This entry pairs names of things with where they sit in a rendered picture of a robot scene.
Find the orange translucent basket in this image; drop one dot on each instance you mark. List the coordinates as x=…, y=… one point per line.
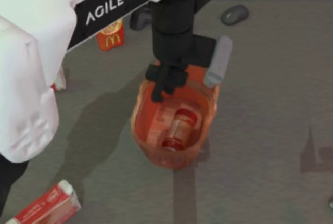
x=145, y=130

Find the red capped bottle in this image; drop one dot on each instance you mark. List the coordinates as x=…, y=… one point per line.
x=180, y=130

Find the red french fries box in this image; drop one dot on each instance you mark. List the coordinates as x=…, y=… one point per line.
x=110, y=39

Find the grey computer mouse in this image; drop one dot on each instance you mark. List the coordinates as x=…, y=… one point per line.
x=234, y=14

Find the white and red small box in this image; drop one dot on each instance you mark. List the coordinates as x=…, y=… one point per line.
x=60, y=80

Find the red and white carton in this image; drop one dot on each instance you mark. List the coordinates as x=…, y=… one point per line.
x=46, y=205

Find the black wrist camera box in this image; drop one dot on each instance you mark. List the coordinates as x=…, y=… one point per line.
x=204, y=50

